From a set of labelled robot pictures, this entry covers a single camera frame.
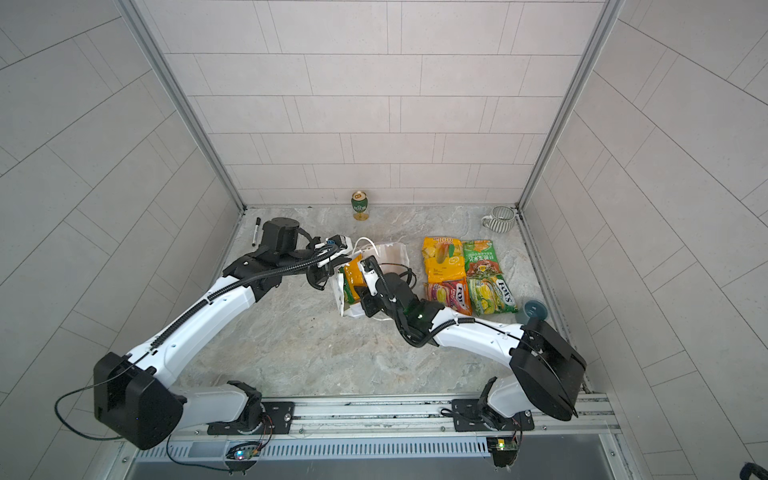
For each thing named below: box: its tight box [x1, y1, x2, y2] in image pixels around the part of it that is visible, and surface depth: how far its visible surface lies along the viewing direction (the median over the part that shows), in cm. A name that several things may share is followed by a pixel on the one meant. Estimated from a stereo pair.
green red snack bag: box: [463, 239, 508, 289], surface depth 100 cm
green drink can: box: [351, 190, 369, 221], surface depth 109 cm
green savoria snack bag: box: [467, 273, 518, 316], surface depth 91 cm
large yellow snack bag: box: [422, 236, 467, 283], surface depth 98 cm
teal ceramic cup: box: [523, 299, 549, 320], surface depth 85 cm
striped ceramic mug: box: [481, 205, 516, 234], surface depth 107 cm
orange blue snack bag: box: [425, 279, 472, 316], surface depth 92 cm
